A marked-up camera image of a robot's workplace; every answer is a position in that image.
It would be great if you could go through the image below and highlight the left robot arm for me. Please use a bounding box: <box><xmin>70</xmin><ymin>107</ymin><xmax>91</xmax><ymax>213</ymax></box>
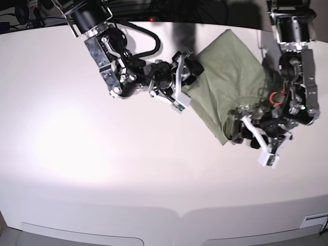
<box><xmin>231</xmin><ymin>1</ymin><xmax>320</xmax><ymax>157</ymax></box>

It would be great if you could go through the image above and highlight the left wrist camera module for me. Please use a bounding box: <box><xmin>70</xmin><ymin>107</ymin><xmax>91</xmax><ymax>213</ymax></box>
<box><xmin>258</xmin><ymin>151</ymin><xmax>280</xmax><ymax>169</ymax></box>

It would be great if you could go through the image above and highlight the black power strip red light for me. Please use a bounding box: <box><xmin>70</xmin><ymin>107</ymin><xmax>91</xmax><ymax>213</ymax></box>
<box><xmin>101</xmin><ymin>15</ymin><xmax>165</xmax><ymax>24</ymax></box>

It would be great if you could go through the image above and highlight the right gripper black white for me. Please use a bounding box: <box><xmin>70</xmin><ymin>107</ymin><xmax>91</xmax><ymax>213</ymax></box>
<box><xmin>148</xmin><ymin>50</ymin><xmax>204</xmax><ymax>103</ymax></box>

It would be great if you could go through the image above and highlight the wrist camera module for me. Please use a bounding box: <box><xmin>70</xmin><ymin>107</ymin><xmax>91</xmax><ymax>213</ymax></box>
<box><xmin>258</xmin><ymin>151</ymin><xmax>280</xmax><ymax>169</ymax></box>
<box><xmin>170</xmin><ymin>93</ymin><xmax>191</xmax><ymax>114</ymax></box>

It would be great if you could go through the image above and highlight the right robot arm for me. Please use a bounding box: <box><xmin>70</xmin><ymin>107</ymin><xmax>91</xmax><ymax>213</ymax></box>
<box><xmin>53</xmin><ymin>1</ymin><xmax>204</xmax><ymax>107</ymax></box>

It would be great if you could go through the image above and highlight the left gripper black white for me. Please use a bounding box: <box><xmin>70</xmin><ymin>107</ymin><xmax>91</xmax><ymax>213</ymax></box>
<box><xmin>229</xmin><ymin>102</ymin><xmax>293</xmax><ymax>155</ymax></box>

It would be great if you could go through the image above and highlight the green T-shirt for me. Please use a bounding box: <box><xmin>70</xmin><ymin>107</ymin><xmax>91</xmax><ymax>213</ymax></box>
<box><xmin>182</xmin><ymin>29</ymin><xmax>271</xmax><ymax>145</ymax></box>

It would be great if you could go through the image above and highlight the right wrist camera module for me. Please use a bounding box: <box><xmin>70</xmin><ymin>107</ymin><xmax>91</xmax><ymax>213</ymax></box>
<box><xmin>170</xmin><ymin>93</ymin><xmax>191</xmax><ymax>114</ymax></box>

